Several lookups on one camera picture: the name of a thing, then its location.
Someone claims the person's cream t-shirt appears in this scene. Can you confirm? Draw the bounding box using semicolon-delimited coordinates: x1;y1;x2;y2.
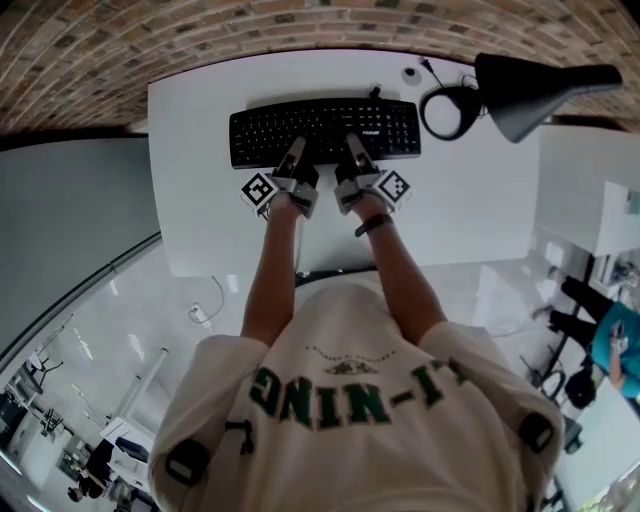
148;282;566;512

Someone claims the white workbench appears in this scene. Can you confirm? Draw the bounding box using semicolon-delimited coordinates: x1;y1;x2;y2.
594;179;640;256

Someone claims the small white desk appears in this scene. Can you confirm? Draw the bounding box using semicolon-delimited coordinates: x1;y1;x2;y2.
99;347;171;481

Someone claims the black box device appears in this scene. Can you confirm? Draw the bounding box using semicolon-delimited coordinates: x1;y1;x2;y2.
114;437;151;464

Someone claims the black shoulder strap buckle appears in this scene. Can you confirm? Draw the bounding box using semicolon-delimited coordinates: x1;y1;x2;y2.
164;438;210;486
518;412;556;454

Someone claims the person's left forearm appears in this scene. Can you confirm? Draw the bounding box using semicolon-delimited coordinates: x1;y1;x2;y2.
240;197;306;346

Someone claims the black wristband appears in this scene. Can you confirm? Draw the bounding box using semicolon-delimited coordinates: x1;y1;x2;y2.
354;212;394;238

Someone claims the grey floor cable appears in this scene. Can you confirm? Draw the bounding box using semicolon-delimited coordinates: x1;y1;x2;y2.
209;274;225;319

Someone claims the black desk lamp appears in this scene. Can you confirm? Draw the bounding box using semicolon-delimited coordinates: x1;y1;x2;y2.
416;52;624;145

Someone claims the grey partition panel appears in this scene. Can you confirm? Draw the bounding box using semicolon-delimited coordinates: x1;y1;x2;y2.
0;134;164;361

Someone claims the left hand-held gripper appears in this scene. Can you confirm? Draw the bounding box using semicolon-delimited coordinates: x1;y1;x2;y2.
239;137;321;220

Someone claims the white partition panel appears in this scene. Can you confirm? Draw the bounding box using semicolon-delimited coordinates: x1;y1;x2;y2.
532;124;640;251

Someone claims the black keyboard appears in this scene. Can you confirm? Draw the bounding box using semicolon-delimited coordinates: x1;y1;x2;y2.
228;97;423;171

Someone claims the white table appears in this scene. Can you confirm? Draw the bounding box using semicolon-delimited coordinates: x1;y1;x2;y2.
146;48;544;279

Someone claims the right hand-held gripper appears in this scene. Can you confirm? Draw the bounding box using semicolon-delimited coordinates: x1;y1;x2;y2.
333;132;414;216

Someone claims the white power strip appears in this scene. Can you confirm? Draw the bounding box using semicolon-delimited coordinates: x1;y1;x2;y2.
188;302;217;335

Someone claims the person's right forearm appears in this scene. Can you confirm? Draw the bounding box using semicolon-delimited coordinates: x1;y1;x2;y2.
349;197;449;346

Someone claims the black equipment stand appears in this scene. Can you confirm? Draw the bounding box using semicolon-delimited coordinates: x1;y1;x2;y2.
519;349;601;451

